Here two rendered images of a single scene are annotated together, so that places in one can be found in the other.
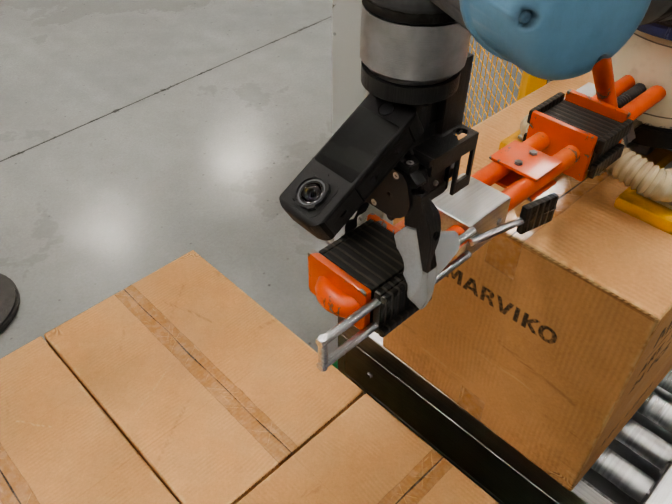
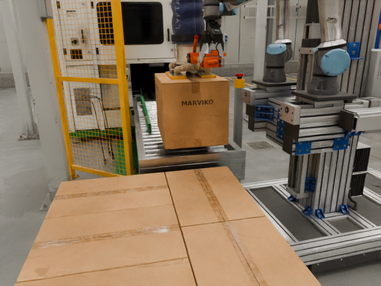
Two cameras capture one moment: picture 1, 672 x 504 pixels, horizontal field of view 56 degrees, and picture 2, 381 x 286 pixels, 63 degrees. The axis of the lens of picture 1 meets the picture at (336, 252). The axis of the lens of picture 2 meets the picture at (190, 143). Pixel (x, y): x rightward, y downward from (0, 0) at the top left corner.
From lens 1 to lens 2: 1.38 m
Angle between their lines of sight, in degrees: 53
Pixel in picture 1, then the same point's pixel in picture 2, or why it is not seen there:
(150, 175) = not seen: outside the picture
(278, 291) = not seen: hidden behind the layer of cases
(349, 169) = (217, 28)
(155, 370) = (104, 199)
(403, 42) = (216, 8)
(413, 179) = not seen: hidden behind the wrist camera
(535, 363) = (210, 112)
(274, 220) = (24, 216)
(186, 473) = (151, 202)
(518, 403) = (210, 129)
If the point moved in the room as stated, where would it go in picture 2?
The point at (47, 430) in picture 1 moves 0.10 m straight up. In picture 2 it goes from (95, 224) to (92, 204)
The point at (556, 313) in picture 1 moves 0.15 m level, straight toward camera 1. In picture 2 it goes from (211, 94) to (226, 98)
